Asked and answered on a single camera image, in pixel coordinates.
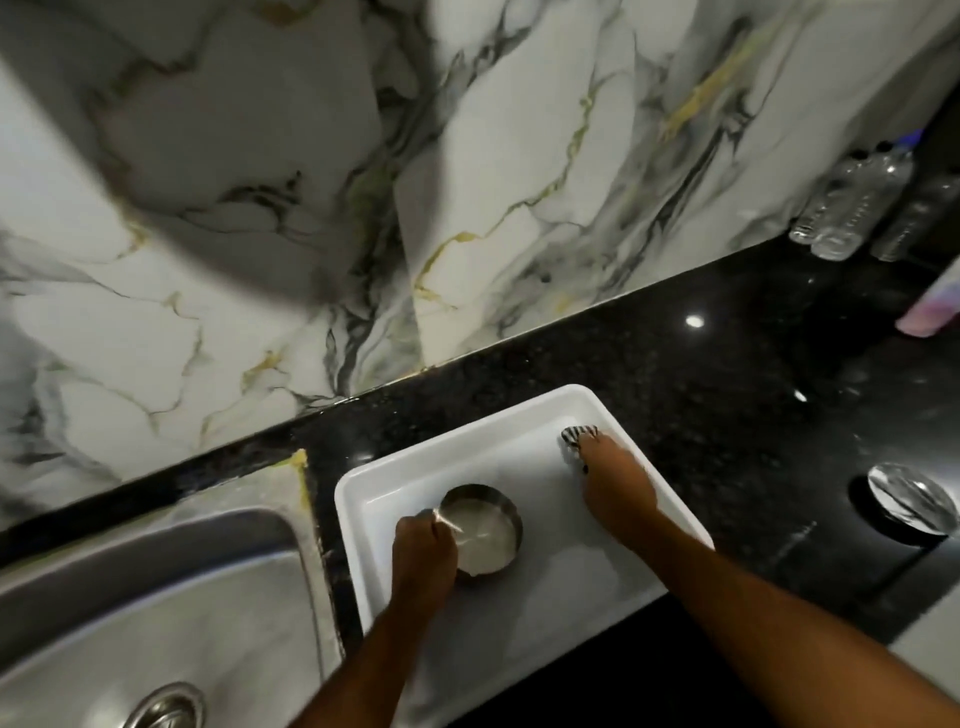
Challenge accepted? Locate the person's left hand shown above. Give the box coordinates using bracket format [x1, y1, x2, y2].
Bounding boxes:
[389, 511, 461, 610]

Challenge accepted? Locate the person's right hand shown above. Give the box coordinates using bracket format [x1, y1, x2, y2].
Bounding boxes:
[573, 432, 666, 538]

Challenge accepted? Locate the black white striped cloth piece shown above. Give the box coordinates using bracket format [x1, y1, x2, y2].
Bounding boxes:
[560, 424, 603, 476]

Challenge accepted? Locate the round steel bowl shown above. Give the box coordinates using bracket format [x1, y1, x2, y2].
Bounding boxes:
[437, 483, 525, 587]

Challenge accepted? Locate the person's left forearm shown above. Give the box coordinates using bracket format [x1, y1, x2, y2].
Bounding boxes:
[288, 592, 451, 728]

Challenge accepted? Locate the person's right forearm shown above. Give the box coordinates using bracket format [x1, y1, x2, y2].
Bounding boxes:
[616, 511, 960, 728]

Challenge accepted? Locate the white rectangular plastic tray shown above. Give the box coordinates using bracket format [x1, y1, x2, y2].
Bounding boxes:
[333, 384, 714, 728]

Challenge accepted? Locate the stainless steel sink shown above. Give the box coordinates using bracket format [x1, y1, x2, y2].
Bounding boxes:
[0, 506, 342, 728]

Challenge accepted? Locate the round steel lid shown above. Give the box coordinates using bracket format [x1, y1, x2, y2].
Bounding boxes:
[865, 462, 960, 538]

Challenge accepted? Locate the steel sink drain strainer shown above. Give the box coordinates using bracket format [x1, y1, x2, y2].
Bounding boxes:
[112, 681, 208, 728]

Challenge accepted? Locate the clear plastic bottle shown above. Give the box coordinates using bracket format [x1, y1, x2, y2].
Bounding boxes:
[870, 172, 960, 264]
[812, 142, 918, 262]
[787, 150, 875, 246]

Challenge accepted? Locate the pink white plastic bottle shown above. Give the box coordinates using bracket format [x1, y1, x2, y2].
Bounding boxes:
[895, 255, 960, 339]

